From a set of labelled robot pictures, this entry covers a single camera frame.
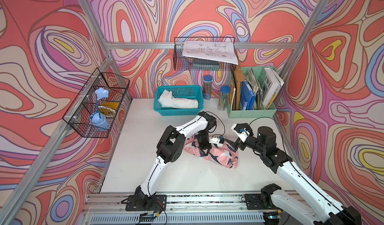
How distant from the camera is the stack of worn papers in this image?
0.96 metres

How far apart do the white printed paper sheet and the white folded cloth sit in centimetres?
37

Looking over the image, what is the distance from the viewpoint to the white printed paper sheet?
78cm

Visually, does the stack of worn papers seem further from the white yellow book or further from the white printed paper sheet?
the white printed paper sheet

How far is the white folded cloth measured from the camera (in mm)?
1089

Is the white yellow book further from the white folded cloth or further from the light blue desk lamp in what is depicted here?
the light blue desk lamp

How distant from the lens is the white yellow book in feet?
3.12

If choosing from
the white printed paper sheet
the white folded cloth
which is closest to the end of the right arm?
the white printed paper sheet

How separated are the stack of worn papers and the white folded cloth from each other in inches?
A: 15.6
